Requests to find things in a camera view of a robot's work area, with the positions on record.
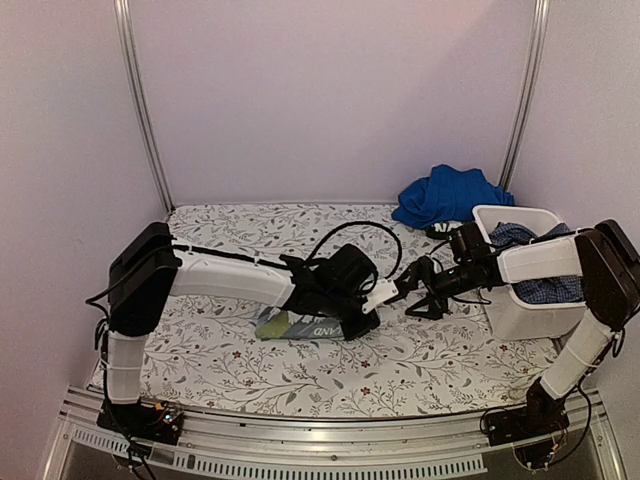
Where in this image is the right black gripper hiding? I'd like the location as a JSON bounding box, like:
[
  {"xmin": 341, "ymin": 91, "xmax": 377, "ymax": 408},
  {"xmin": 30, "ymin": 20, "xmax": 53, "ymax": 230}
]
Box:
[{"xmin": 396, "ymin": 261, "xmax": 475, "ymax": 320}]

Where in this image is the light blue shirt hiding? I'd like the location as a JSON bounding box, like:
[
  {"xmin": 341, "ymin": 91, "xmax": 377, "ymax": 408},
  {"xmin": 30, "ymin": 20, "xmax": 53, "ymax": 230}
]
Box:
[{"xmin": 255, "ymin": 307, "xmax": 344, "ymax": 340}]

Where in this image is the blue pleated skirt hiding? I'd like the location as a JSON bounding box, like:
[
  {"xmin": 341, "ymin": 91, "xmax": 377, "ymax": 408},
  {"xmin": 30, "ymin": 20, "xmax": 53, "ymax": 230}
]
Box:
[{"xmin": 391, "ymin": 164, "xmax": 516, "ymax": 229}]

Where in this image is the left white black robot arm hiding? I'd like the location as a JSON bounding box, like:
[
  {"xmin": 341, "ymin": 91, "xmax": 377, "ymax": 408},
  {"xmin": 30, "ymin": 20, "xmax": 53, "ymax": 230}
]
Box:
[{"xmin": 86, "ymin": 222, "xmax": 380, "ymax": 434}]

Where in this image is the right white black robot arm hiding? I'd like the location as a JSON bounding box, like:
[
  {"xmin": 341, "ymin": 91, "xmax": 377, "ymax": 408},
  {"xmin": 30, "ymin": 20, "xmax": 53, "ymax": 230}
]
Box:
[{"xmin": 394, "ymin": 207, "xmax": 639, "ymax": 436}]

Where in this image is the white plastic laundry basket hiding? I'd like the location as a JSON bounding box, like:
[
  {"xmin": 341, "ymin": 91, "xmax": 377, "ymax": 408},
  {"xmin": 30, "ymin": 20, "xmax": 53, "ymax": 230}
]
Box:
[{"xmin": 473, "ymin": 205, "xmax": 585, "ymax": 341}]

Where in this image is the dark green printed garment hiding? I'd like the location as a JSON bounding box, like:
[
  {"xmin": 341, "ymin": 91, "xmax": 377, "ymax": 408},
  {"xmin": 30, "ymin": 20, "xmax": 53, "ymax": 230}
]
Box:
[{"xmin": 425, "ymin": 221, "xmax": 464, "ymax": 242}]

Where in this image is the dark blue checkered garment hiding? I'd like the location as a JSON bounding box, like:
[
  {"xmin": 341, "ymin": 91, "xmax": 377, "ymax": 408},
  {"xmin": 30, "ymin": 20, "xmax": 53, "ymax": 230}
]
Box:
[{"xmin": 489, "ymin": 223, "xmax": 584, "ymax": 305}]

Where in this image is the floral patterned table mat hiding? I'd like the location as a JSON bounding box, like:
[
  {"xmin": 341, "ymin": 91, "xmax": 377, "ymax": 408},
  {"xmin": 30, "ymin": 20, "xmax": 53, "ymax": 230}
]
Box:
[{"xmin": 141, "ymin": 204, "xmax": 557, "ymax": 418}]

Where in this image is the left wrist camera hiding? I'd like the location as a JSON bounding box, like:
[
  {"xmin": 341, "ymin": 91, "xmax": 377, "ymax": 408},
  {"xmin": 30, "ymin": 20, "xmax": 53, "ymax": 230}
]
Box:
[{"xmin": 362, "ymin": 279, "xmax": 399, "ymax": 314}]

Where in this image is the left black cable loop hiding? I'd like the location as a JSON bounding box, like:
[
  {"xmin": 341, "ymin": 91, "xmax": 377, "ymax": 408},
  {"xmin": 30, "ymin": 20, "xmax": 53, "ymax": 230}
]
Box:
[{"xmin": 304, "ymin": 221, "xmax": 404, "ymax": 284}]

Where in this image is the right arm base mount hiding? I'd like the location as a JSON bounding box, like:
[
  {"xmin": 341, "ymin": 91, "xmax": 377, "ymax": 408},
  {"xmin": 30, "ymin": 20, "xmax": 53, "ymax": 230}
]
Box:
[{"xmin": 479, "ymin": 380, "xmax": 569, "ymax": 446}]

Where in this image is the right aluminium frame post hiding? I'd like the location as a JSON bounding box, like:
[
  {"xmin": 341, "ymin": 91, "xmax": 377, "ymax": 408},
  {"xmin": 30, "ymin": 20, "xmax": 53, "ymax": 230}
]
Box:
[{"xmin": 499, "ymin": 0, "xmax": 551, "ymax": 191}]

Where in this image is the aluminium frame post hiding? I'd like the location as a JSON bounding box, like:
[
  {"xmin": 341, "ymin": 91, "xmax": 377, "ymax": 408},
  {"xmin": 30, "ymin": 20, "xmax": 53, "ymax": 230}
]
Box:
[
  {"xmin": 113, "ymin": 0, "xmax": 175, "ymax": 213},
  {"xmin": 499, "ymin": 0, "xmax": 551, "ymax": 191}
]

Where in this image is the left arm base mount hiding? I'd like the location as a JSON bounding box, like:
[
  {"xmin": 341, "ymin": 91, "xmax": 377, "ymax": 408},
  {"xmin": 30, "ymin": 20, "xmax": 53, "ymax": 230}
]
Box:
[{"xmin": 96, "ymin": 400, "xmax": 184, "ymax": 446}]

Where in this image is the left aluminium frame post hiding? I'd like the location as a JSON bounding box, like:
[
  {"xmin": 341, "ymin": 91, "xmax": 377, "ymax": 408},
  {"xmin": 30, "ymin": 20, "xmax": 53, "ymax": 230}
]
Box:
[{"xmin": 113, "ymin": 0, "xmax": 175, "ymax": 213}]

